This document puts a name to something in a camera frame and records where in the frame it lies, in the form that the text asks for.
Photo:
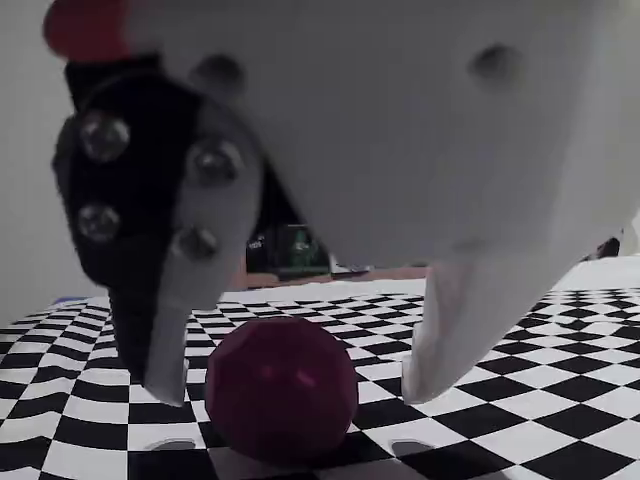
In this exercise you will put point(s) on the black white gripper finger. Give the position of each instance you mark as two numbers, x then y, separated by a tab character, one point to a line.
150	200

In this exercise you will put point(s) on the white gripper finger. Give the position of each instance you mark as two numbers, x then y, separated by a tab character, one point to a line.
465	320

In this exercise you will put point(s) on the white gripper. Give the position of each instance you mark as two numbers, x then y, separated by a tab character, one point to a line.
400	150

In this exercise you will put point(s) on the pink faceted ball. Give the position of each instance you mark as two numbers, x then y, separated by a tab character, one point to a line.
280	385

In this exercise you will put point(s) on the black Back game box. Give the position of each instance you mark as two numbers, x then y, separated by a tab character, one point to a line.
302	250

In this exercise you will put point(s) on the black white checkerboard mat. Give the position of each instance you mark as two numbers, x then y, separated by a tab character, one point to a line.
500	400

